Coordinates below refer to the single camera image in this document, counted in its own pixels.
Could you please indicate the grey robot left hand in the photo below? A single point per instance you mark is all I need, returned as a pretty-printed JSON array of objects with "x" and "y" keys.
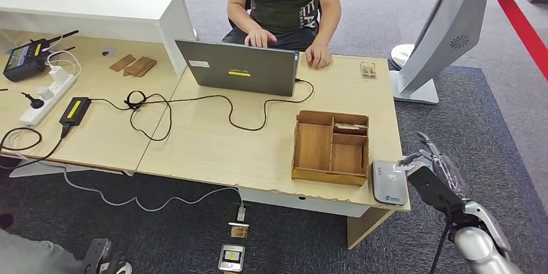
[{"x": 97, "y": 255}]

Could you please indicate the person's right hand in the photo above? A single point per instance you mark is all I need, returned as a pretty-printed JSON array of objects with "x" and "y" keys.
[{"x": 260, "y": 38}]

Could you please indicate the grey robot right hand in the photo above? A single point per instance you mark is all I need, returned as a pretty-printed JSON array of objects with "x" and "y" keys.
[{"x": 451, "y": 173}]

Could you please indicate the person's left hand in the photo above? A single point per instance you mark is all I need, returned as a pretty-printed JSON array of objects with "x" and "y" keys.
[{"x": 319, "y": 56}]

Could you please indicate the white ID card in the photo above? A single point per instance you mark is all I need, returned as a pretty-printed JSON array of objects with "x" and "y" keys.
[{"x": 404, "y": 166}]

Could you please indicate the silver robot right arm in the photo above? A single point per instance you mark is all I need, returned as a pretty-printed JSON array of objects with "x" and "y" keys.
[{"x": 479, "y": 246}]

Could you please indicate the person's right forearm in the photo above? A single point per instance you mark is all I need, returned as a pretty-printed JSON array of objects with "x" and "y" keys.
[{"x": 239, "y": 21}]

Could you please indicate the person's left forearm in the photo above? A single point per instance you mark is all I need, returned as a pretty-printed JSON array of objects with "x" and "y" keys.
[{"x": 328, "y": 26}]

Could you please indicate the grey card reader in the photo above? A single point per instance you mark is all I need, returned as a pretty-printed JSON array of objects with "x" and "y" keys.
[{"x": 385, "y": 186}]

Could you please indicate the bystander person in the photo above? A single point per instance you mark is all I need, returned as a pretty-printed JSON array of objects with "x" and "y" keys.
[{"x": 25, "y": 259}]

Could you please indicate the thin wooden card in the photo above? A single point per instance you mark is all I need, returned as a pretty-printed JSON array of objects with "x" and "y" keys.
[
  {"x": 122, "y": 62},
  {"x": 149, "y": 68},
  {"x": 138, "y": 65}
]

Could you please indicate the black office chair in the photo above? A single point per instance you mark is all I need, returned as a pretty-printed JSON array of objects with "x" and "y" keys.
[{"x": 233, "y": 23}]

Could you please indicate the grey laptop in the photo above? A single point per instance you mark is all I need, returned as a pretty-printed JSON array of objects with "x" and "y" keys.
[{"x": 238, "y": 65}]

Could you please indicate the small wooden tag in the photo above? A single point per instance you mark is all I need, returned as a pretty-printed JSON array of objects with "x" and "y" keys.
[{"x": 368, "y": 70}]

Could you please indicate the white round base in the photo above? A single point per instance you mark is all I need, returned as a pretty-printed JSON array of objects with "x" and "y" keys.
[{"x": 399, "y": 55}]

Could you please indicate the wooden compartment organizer tray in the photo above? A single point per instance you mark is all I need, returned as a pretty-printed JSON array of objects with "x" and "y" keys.
[{"x": 313, "y": 147}]

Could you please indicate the white desk foot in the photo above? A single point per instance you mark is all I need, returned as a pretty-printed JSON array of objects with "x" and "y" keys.
[{"x": 41, "y": 169}]

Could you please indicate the silver floor socket box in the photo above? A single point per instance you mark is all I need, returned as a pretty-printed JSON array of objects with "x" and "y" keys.
[{"x": 230, "y": 258}]

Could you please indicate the white kiosk screen stand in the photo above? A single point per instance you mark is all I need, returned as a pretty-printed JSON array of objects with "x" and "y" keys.
[{"x": 449, "y": 19}]

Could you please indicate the open brass floor socket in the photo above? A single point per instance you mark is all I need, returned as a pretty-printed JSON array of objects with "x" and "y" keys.
[{"x": 238, "y": 230}]

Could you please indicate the black power brick yellow label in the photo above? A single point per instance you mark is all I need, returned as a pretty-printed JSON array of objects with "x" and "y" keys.
[{"x": 75, "y": 109}]

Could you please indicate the white power strip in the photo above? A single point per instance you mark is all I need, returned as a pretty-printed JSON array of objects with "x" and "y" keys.
[{"x": 41, "y": 104}]

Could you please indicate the dark grey floor rug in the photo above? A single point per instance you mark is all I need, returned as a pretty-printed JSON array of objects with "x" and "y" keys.
[{"x": 299, "y": 238}]

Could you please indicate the white desk shelf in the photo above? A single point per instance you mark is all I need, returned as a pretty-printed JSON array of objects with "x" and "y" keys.
[{"x": 93, "y": 6}]

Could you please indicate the white round plug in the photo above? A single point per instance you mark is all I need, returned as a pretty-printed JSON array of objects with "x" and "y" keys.
[{"x": 43, "y": 92}]

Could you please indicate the white charger adapter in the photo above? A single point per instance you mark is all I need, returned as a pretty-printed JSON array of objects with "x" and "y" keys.
[{"x": 59, "y": 73}]

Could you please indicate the black remote controller with antennas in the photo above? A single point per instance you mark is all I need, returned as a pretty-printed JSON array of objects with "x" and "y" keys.
[{"x": 23, "y": 59}]

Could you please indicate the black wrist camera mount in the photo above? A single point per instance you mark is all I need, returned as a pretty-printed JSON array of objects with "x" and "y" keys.
[{"x": 432, "y": 190}]

